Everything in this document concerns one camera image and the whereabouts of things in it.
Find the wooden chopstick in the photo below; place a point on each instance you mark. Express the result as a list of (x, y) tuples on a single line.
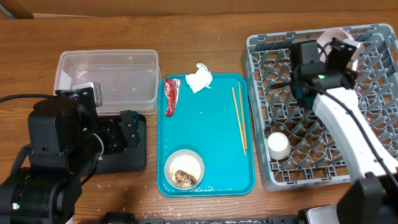
[(242, 117), (238, 118)]

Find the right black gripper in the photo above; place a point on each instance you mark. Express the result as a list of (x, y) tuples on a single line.
[(349, 71)]

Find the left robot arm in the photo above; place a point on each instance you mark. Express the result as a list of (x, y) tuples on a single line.
[(67, 140)]

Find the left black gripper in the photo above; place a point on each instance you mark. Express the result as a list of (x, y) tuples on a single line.
[(129, 127)]

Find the teal plastic tray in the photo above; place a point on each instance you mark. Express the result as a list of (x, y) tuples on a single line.
[(206, 123)]

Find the metal bowl with food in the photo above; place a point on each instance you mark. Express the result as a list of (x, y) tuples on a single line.
[(184, 169)]

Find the crumpled white napkin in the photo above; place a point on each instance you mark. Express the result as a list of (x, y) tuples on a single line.
[(199, 80)]

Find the red foil wrapper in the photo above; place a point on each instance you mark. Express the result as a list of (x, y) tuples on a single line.
[(172, 90)]

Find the clear plastic bin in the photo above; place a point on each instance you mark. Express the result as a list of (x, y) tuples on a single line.
[(129, 79)]

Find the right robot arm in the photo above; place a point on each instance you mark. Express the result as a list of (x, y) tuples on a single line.
[(322, 82)]

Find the grey dish rack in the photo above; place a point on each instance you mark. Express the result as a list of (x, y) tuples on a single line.
[(314, 160)]

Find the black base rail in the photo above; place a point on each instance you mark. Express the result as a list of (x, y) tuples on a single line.
[(130, 218)]

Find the large white plate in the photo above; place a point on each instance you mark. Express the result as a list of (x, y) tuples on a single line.
[(340, 34)]

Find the black waste bin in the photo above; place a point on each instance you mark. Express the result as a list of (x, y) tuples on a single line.
[(116, 156)]

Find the white paper cup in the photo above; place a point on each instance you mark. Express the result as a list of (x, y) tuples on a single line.
[(279, 145)]

